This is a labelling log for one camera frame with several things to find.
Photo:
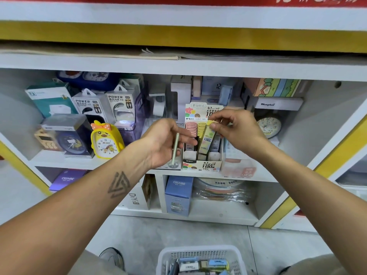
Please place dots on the purple translucent container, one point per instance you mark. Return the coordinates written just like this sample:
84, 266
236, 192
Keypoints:
136, 131

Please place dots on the teal white box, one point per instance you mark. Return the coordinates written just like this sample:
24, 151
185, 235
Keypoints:
50, 99

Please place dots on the blue small carton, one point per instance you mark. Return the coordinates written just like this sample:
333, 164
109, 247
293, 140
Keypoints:
179, 197

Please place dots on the flat cardboard sheets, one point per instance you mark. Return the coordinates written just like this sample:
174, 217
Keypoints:
241, 54

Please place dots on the white long box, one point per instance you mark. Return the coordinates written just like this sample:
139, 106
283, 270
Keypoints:
281, 103

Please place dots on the person's left hand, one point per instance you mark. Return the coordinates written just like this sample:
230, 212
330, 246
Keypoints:
163, 143

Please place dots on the grey digital clock box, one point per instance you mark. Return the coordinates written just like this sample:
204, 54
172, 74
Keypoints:
217, 88

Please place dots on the clear boxed dark clock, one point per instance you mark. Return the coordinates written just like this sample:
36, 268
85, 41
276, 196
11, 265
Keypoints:
67, 137

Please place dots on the tape dispenser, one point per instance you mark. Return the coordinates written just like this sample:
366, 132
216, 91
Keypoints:
159, 104

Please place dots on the red banner strip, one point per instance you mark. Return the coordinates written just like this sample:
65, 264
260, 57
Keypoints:
172, 0

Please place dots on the stack of wrapped discs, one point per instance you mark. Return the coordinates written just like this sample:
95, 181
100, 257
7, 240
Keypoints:
223, 192

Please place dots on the yellow alarm clock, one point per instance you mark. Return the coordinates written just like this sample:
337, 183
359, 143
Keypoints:
107, 143

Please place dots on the white round clock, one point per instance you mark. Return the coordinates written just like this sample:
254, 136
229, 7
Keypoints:
269, 127

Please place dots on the person's right hand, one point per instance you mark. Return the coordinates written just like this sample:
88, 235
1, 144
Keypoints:
241, 131

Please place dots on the grey sneaker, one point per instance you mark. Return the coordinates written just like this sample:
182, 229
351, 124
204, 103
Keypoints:
284, 270
112, 257

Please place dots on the clear plastic tray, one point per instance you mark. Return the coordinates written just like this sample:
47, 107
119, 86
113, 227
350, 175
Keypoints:
175, 166

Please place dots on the red white flat box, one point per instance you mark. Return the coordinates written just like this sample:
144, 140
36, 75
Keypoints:
300, 213

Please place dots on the white refill display box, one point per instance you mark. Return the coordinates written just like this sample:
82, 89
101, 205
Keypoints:
203, 163

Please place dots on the large white cardboard box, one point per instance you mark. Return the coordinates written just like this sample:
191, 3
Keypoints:
135, 197

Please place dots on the pile of lead refill packets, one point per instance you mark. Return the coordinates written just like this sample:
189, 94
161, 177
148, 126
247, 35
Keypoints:
198, 265

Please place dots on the olive green refill packets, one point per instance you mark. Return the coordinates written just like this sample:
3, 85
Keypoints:
175, 149

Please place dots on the person's right forearm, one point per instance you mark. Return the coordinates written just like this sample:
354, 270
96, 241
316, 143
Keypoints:
318, 203

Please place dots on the pastel sticky notes pack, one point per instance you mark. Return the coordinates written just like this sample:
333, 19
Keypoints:
278, 87

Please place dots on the white plastic basket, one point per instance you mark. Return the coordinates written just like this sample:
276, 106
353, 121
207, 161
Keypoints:
166, 250

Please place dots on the white shelf with yellow trim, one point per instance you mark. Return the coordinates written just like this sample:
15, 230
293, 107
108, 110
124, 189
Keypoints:
189, 67

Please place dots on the person's left forearm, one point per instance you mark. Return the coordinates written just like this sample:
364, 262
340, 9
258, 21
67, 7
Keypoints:
69, 226

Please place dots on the white hanging accessory box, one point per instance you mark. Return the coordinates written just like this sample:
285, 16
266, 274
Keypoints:
90, 106
123, 103

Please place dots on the purple box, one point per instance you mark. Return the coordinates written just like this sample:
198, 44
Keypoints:
67, 179

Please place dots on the small tan alarm clock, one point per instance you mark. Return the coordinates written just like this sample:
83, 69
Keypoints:
44, 140

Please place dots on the slim olive single packet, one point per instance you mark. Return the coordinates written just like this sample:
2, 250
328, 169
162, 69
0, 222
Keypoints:
205, 140

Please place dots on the clear pink label box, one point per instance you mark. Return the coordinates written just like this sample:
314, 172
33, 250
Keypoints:
238, 167

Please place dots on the white tall box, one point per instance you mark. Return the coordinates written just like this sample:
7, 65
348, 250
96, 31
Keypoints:
181, 94

